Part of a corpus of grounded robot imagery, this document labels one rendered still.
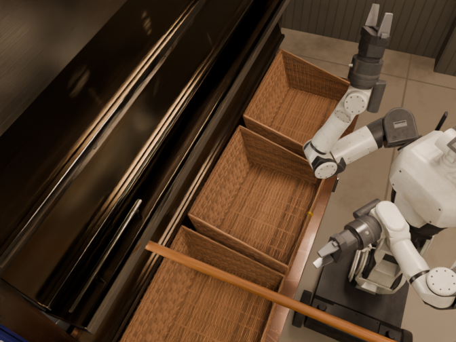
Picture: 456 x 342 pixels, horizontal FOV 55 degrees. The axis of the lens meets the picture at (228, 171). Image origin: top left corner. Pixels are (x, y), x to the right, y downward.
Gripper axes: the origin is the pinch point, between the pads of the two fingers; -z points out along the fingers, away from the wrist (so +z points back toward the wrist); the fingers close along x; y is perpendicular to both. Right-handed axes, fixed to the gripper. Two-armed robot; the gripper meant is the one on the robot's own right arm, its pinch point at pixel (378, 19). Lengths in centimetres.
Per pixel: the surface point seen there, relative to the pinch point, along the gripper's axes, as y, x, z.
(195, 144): 48, 6, 40
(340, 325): 4, 43, 75
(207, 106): 45, -12, 35
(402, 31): -114, -229, 56
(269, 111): 8, -100, 76
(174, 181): 54, 18, 45
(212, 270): 41, 26, 72
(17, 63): 80, 47, 3
